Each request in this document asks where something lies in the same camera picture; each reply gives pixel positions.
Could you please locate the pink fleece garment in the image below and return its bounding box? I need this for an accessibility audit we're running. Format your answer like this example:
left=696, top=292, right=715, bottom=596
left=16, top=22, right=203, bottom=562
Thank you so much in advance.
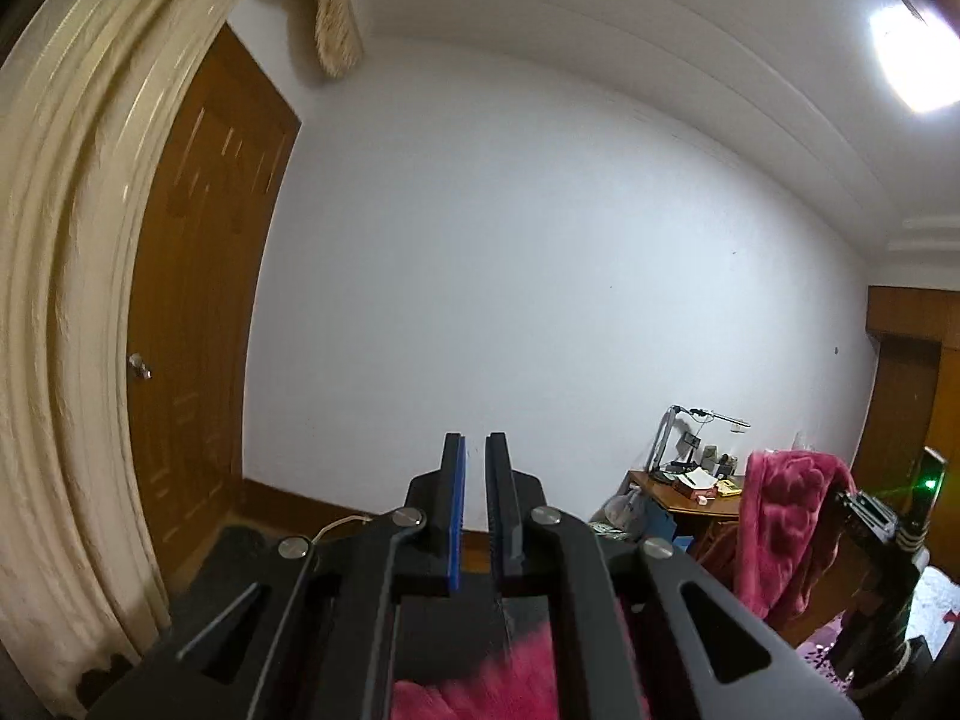
left=734, top=450, right=856, bottom=629

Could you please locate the purple floral bedding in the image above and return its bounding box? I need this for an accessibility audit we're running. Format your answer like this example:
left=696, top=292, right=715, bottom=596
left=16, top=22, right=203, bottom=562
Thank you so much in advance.
left=794, top=564, right=960, bottom=699

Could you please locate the black bed cover sheet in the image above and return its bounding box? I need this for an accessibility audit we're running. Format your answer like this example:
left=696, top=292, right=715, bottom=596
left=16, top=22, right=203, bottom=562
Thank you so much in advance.
left=171, top=525, right=314, bottom=635

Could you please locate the white plastic bag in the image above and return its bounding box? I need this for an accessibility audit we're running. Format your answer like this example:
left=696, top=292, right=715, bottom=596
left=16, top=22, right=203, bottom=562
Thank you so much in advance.
left=604, top=488, right=646, bottom=538

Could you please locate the wooden desk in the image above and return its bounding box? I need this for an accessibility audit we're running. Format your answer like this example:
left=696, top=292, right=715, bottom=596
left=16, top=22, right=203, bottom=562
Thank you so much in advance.
left=626, top=470, right=742, bottom=559

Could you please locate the brown wooden wardrobe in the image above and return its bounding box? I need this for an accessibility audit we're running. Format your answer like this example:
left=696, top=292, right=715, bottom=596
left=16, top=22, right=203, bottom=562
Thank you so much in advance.
left=853, top=286, right=958, bottom=551

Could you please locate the silver door knob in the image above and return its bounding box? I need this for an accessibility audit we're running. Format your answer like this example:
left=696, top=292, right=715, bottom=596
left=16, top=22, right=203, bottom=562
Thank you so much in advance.
left=127, top=353, right=153, bottom=380

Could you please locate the brown wooden door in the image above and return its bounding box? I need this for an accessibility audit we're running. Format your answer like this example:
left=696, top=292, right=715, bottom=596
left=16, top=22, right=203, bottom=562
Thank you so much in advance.
left=127, top=28, right=301, bottom=577

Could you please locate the ceiling light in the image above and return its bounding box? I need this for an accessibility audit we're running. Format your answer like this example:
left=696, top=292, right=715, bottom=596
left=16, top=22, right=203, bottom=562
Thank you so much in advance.
left=869, top=5, right=960, bottom=115

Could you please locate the cream curtain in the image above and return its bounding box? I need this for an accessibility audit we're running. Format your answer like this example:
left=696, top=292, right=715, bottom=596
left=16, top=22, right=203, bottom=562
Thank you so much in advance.
left=2, top=0, right=363, bottom=717

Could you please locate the white cable on floor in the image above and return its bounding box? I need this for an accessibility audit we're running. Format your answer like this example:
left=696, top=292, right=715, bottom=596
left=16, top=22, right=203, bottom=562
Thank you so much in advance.
left=310, top=514, right=374, bottom=550

